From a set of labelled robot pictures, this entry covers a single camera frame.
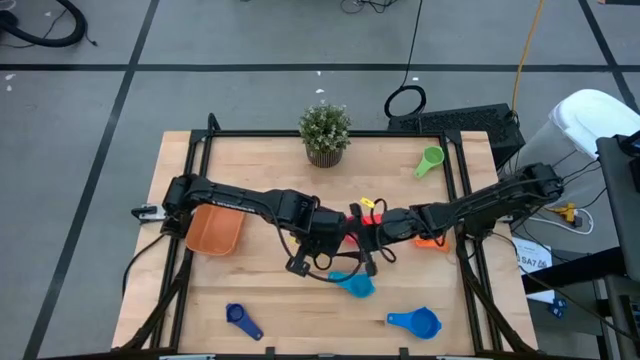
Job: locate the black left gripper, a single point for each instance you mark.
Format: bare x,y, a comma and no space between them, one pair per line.
330,232

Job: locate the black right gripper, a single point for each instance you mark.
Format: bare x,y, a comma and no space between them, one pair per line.
397,225

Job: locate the red measuring cup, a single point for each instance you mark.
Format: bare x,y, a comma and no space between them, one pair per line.
372,220

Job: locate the orange measuring cup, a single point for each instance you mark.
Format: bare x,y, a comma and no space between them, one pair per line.
430,245

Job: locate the light blue measuring cup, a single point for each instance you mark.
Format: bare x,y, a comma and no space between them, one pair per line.
357,286

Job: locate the green measuring cup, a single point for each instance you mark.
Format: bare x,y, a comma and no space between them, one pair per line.
432,157

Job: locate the medium blue measuring cup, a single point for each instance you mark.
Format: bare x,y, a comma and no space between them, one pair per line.
422,324

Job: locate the dark blue measuring cup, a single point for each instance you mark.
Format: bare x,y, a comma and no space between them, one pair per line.
235,314

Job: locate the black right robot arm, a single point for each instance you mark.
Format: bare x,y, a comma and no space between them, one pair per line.
490,197

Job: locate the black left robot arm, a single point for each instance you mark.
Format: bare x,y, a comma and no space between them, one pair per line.
240,197

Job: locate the orange plastic basket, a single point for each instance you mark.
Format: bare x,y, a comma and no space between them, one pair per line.
215,232

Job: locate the green plant in striped pot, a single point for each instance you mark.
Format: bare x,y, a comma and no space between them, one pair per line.
325,130

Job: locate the black computer case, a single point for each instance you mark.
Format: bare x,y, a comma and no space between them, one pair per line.
465,122

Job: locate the white paper label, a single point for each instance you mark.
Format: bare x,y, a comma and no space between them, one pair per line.
532,257

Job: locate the yellow power plug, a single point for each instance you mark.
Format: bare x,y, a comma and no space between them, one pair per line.
567,212

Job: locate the small blue floor item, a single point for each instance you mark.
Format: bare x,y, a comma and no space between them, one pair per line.
557,307

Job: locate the black desk bar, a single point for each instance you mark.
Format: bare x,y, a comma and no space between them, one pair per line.
575,270

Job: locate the white lidded bin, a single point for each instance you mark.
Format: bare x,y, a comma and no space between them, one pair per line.
595,117

